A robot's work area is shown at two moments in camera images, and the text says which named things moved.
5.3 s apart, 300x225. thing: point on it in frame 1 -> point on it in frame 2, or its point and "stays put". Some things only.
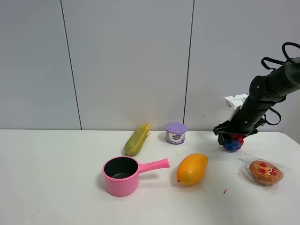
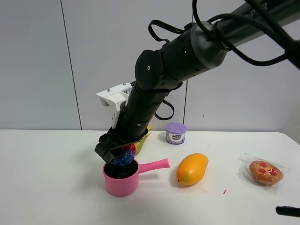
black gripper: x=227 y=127 -> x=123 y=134
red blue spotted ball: x=234 y=143 -> x=128 y=154
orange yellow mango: x=191 y=168 stays put
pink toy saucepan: x=121 y=173 stays put
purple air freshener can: x=175 y=133 stays put
